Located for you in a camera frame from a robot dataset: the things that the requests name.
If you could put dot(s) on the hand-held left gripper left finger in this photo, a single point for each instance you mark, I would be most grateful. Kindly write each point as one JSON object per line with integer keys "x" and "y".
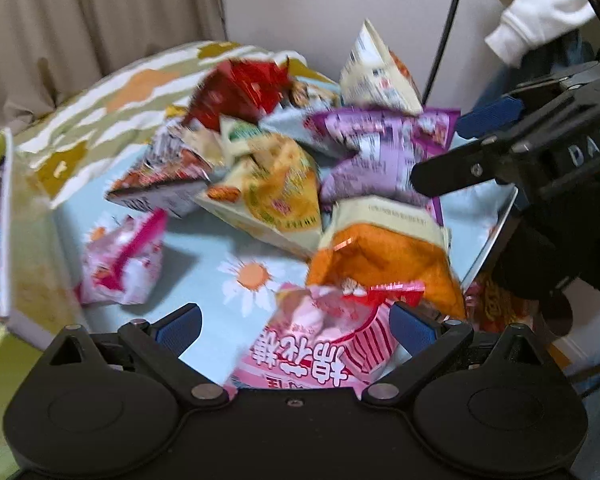
{"x": 181, "y": 326}

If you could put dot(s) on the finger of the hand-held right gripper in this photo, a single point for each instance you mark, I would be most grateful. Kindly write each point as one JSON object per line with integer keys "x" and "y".
{"x": 490, "y": 116}
{"x": 460, "y": 170}

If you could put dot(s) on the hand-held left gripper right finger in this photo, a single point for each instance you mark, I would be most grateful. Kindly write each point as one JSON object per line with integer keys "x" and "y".
{"x": 411, "y": 327}

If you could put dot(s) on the purple snack packet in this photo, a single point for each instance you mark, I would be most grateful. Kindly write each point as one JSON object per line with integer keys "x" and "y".
{"x": 375, "y": 160}

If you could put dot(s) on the pink striped snack packet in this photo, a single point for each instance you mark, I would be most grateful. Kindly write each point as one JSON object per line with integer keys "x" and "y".
{"x": 320, "y": 350}

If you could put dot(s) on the potato chips packet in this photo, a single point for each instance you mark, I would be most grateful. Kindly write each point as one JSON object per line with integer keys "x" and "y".
{"x": 280, "y": 195}

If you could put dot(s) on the orange snack packet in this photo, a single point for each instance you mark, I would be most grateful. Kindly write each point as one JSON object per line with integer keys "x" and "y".
{"x": 385, "y": 260}

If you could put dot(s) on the light blue daisy cloth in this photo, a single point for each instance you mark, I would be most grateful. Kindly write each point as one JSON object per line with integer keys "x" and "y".
{"x": 205, "y": 255}

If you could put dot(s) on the small pink white snack packet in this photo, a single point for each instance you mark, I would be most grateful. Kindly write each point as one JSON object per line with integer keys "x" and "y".
{"x": 125, "y": 265}

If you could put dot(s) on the red patterned cloth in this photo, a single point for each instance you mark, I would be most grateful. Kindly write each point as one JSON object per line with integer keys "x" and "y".
{"x": 495, "y": 302}

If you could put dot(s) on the blue denim garment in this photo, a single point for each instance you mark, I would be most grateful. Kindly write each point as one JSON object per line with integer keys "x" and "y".
{"x": 575, "y": 52}

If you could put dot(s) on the white hoodie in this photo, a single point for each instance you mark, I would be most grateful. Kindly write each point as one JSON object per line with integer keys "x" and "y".
{"x": 535, "y": 5}

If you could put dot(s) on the dark red white snack packet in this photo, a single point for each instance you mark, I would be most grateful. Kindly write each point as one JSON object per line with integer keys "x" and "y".
{"x": 165, "y": 180}

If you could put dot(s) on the light blue snack packet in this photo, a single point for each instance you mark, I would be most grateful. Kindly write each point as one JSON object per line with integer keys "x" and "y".
{"x": 285, "y": 117}

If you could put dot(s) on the green striped floral blanket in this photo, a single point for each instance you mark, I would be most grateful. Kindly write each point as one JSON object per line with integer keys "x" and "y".
{"x": 130, "y": 110}

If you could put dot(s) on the beige curtain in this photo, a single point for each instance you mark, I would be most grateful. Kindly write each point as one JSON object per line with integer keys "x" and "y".
{"x": 80, "y": 20}

